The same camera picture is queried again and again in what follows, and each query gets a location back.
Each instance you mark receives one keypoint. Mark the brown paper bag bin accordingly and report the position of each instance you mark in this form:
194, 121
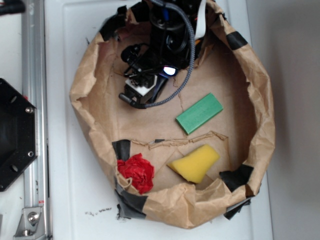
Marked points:
243, 133

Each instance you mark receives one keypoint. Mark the metal corner bracket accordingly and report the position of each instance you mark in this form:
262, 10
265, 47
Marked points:
31, 225

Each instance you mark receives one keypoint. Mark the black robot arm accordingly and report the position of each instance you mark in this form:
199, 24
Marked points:
177, 31

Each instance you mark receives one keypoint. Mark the green rectangular block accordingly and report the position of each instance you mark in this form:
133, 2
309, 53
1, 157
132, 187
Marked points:
199, 113

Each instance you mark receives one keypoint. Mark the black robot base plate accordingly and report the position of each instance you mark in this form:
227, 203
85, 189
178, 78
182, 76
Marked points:
17, 134

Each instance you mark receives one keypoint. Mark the aluminium rail profile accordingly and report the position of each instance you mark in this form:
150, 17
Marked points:
34, 87

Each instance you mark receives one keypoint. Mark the yellow sponge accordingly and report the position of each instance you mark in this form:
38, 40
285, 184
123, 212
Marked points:
194, 166

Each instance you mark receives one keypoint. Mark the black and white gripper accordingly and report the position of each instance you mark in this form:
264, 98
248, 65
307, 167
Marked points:
146, 75

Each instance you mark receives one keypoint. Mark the white plastic tray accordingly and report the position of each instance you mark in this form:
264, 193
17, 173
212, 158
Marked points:
83, 204

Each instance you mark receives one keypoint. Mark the red crumpled paper ball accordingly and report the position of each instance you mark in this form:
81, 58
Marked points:
140, 170

